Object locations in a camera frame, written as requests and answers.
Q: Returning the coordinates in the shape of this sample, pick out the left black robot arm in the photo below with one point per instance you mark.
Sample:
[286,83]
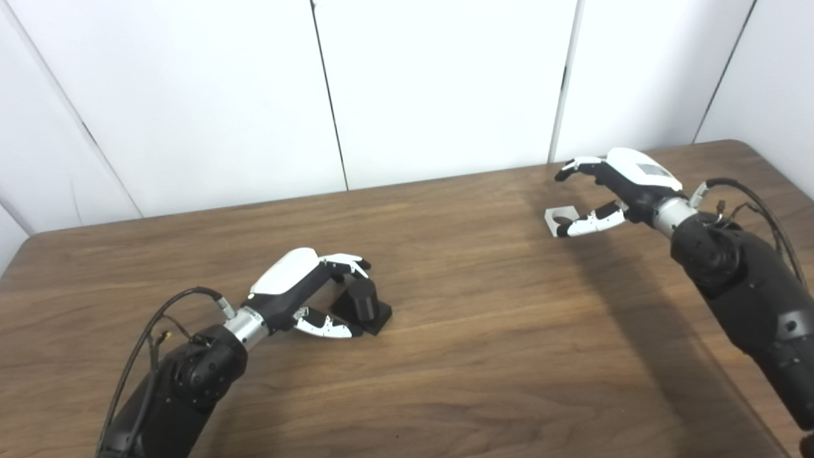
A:
[184,394]

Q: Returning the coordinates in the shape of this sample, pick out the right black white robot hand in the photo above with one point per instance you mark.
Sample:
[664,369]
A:
[636,175]

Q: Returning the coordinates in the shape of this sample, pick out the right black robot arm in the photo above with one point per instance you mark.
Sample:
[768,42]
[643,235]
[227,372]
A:
[750,286]

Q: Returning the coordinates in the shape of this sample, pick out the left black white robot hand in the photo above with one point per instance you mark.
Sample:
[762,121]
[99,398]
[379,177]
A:
[286,277]

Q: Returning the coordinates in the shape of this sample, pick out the black peg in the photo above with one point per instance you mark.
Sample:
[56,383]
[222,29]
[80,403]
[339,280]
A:
[364,302]

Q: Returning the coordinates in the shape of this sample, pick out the white square piece with hole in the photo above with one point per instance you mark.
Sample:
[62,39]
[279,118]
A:
[552,216]

